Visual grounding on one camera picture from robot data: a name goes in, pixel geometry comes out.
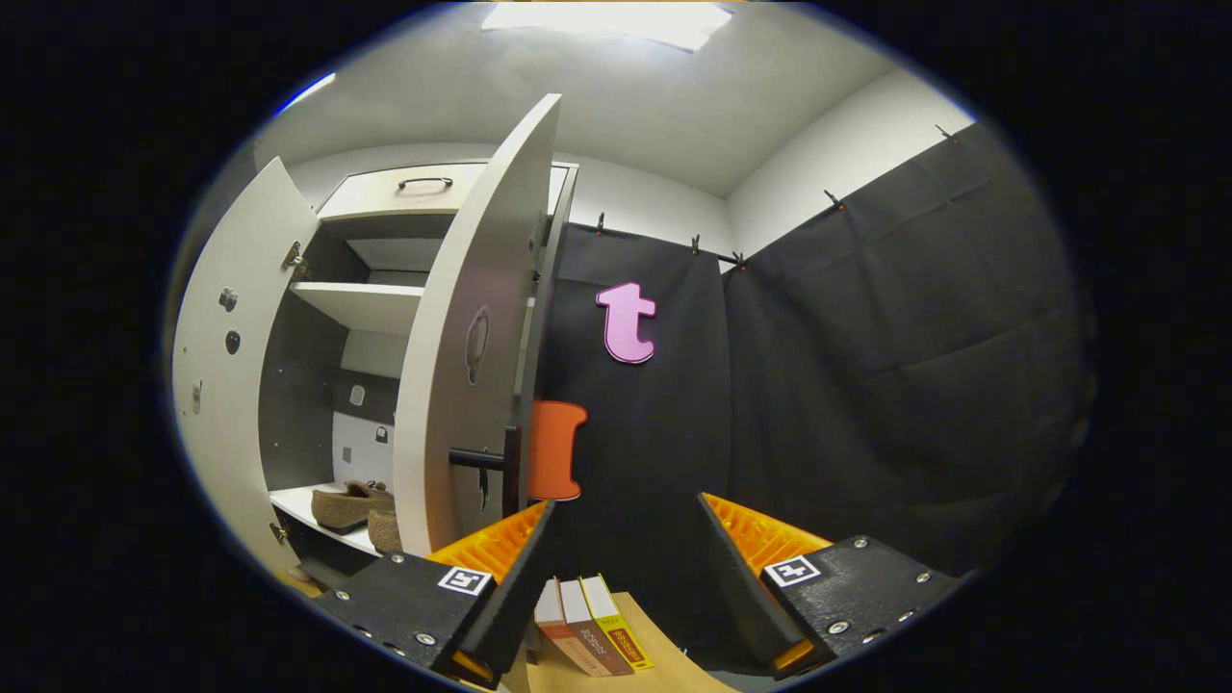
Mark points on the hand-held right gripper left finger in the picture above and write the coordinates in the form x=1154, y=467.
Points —
x=510, y=587

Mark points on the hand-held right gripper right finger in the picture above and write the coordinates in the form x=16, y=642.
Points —
x=741, y=587

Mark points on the brown fuzzy shoe with bow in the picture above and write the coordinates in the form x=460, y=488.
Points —
x=346, y=507
x=385, y=531

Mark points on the white cabinet door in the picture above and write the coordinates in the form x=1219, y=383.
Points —
x=231, y=404
x=462, y=289

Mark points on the white shoe cabinet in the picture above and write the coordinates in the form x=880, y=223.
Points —
x=356, y=303

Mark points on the white cabinet drawer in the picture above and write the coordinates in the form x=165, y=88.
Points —
x=375, y=197

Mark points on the tan orange book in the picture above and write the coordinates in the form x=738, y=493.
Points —
x=556, y=626

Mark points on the brown book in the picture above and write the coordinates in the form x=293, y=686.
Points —
x=592, y=630

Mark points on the yellow book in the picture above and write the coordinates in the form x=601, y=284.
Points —
x=616, y=626

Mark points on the black backdrop cloth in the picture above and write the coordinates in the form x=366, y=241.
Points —
x=866, y=385

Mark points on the narrow ceiling light strip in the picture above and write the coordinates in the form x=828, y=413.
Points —
x=303, y=93

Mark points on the wide ceiling light panel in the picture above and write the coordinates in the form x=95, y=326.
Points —
x=606, y=21

